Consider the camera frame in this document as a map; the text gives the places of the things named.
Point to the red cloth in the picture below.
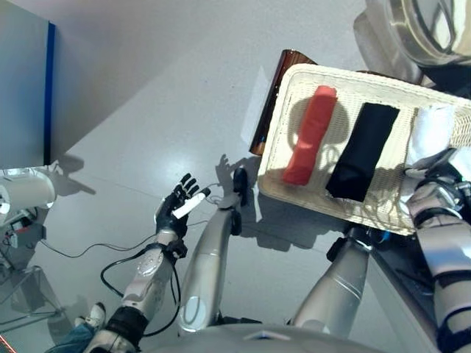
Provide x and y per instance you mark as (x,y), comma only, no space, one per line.
(312,139)

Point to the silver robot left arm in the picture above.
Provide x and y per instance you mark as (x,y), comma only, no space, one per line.
(147,272)

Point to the white person shoe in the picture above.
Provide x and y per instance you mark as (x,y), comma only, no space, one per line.
(96,314)

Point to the silver robot torso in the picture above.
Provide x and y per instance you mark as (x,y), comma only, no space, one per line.
(294,340)

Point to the blue jeans leg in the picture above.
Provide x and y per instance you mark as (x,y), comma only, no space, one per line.
(73,338)

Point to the white wicker basket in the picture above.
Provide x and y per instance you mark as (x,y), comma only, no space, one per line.
(287,110)

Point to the silver robot leg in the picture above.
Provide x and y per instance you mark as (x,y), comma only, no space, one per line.
(206,264)
(338,279)

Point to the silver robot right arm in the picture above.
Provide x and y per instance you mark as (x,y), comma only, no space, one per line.
(441,250)

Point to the brown glossy box stool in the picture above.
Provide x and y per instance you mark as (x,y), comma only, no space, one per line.
(272,92)

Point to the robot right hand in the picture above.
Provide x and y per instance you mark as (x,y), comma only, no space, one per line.
(441,176)

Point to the silver robot left leg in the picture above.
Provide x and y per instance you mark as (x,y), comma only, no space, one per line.
(206,264)

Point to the clear acrylic stand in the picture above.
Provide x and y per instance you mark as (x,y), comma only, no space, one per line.
(33,294)

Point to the blue-edged white panel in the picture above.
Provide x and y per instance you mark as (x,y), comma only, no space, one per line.
(25,92)

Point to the silver robot right leg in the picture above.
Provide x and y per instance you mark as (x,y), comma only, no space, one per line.
(338,279)

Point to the black cloth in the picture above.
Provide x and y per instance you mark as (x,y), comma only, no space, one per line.
(364,154)

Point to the white cloth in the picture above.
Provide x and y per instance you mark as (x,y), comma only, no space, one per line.
(430,128)

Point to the white cylinder device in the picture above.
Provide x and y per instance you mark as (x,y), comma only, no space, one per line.
(25,191)

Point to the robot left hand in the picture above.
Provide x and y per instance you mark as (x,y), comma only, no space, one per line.
(173,217)

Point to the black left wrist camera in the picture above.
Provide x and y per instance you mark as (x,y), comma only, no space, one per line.
(176,249)

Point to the round glass washer door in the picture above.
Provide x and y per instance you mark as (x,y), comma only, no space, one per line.
(412,29)

